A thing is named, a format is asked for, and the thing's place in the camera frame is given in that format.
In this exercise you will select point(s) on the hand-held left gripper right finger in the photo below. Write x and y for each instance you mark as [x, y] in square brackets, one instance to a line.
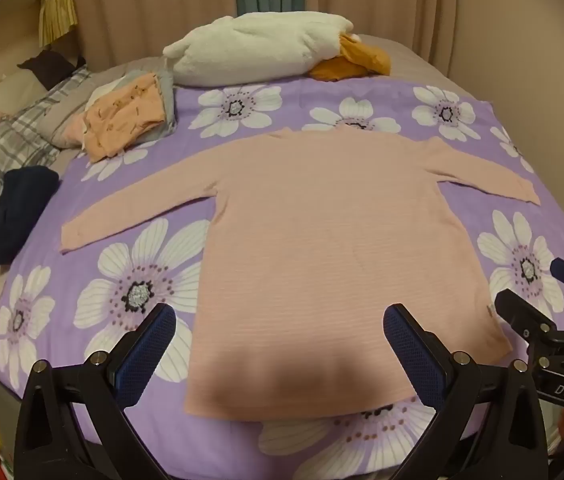
[407, 345]

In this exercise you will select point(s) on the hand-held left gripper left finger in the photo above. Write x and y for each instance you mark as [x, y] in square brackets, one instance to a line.
[146, 342]

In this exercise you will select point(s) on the pink long-sleeve shirt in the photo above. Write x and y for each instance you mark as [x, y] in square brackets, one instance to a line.
[312, 235]

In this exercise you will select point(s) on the navy blue cloth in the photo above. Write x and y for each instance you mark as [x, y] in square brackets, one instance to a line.
[17, 210]

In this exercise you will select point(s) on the orange patterned folded garment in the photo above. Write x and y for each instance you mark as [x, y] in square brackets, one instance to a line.
[122, 115]

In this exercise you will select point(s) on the grey plaid quilt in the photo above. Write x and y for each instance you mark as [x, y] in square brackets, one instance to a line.
[27, 125]

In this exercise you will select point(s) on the purple floral blanket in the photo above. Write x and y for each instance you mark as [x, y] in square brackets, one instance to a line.
[297, 110]

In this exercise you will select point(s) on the beige pillow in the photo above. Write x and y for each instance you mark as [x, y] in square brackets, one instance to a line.
[7, 95]

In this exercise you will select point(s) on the dark brown cloth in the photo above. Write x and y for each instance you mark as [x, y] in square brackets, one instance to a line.
[52, 67]

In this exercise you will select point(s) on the white plush duck toy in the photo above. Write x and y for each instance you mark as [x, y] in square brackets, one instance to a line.
[242, 45]

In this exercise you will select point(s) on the yellow striped cloth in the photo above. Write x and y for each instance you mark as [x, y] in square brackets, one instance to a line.
[57, 15]

